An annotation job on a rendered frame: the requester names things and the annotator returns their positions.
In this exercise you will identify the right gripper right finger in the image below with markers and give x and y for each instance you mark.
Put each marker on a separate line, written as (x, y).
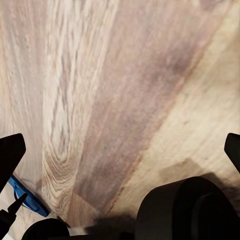
(232, 149)

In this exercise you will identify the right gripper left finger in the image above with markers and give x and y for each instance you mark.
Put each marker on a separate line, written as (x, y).
(12, 149)

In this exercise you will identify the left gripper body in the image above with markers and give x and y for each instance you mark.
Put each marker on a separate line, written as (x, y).
(6, 221)

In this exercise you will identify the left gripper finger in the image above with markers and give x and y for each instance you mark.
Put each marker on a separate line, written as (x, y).
(17, 204)

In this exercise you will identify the sandal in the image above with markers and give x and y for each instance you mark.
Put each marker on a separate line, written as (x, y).
(31, 201)

